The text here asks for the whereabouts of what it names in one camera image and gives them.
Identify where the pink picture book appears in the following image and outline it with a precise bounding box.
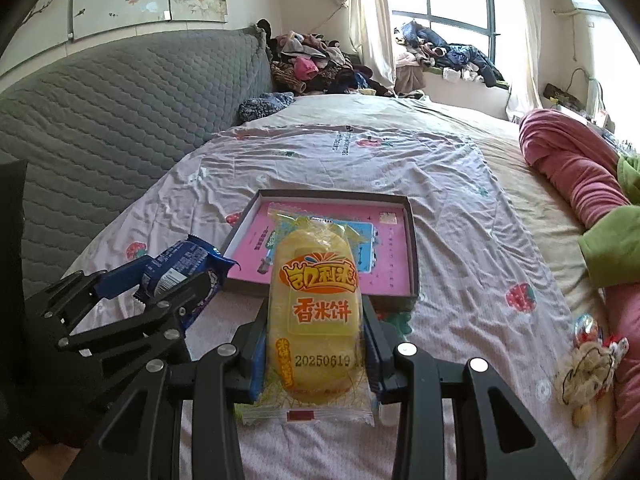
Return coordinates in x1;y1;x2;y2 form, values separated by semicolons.
227;200;413;296

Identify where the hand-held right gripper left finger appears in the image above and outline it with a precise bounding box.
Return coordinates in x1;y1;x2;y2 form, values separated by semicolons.
62;302;273;480

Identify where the pink printed bed sheet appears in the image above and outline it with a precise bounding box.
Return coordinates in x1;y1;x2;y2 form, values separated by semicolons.
62;122;618;480

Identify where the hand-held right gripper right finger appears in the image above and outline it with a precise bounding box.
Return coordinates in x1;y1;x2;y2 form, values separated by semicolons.
361;297;576;480

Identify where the green fleece blanket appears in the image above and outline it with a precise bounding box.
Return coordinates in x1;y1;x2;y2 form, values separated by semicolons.
577;155;640;291

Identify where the shiny colourful toy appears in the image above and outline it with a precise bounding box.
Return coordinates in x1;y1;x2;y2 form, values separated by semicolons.
572;312;601;348

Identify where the dark blue patterned cloth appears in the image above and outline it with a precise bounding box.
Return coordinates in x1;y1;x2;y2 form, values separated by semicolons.
237;91;297;125

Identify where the beige plush doll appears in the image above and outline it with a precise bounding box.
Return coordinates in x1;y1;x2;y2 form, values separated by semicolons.
554;335;631;428

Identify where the pink fleece cloth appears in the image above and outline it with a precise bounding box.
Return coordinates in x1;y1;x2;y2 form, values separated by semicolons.
602;280;640;443

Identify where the desk clutter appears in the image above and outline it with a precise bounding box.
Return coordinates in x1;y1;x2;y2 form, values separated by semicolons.
544;80;640;156

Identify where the windowsill clothes heap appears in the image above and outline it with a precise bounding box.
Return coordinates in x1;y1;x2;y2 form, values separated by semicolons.
392;20;506;96

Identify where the beige bed sheet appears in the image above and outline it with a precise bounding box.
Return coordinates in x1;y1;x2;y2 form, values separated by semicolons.
280;94;608;341

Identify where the white air conditioner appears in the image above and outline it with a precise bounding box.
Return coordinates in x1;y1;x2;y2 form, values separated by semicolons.
567;0;608;16

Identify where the pile of mixed clothes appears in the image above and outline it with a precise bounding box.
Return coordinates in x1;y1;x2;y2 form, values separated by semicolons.
255;19;396;98

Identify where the shallow grey cardboard box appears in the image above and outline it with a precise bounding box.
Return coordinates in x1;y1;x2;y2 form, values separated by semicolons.
220;189;421;298

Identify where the cream curtain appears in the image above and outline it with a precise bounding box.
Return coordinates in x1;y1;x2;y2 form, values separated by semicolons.
345;0;398;91
505;0;546;121

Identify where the grey quilted sofa cover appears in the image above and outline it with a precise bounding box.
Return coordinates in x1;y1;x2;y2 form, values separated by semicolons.
0;27;273;301

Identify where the pink rolled blanket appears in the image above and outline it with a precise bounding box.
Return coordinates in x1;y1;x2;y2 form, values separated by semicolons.
519;108;632;233

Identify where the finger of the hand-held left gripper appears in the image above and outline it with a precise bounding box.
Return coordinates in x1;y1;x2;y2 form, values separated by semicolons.
55;272;216;363
22;255;156;333

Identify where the blue cookie packet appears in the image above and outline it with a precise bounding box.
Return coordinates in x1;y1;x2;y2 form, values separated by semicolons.
132;237;236;331

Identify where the yellow rice cracker packet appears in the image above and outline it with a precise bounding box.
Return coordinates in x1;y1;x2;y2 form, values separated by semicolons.
235;212;376;428

